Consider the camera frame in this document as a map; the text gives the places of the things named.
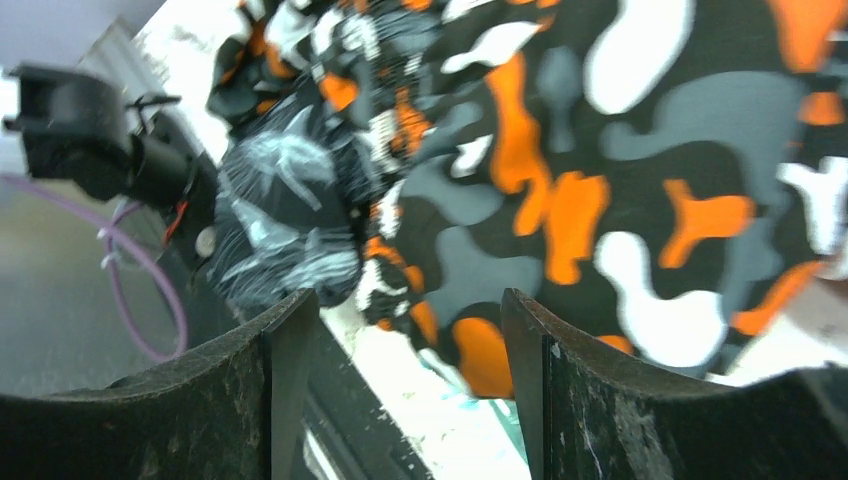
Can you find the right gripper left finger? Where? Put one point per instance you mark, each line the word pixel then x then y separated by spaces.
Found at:
pixel 87 434

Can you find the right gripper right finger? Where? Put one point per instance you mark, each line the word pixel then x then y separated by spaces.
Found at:
pixel 590 411

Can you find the clear blue plastic package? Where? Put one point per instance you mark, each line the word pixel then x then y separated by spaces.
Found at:
pixel 504 410

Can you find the orange camouflage shorts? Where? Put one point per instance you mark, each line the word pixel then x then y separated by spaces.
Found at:
pixel 664 175

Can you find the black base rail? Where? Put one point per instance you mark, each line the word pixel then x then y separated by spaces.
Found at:
pixel 344 411

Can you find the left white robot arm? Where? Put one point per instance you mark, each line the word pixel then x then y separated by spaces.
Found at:
pixel 59 124

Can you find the dark leaf print shorts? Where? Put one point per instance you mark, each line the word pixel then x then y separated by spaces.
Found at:
pixel 288 188

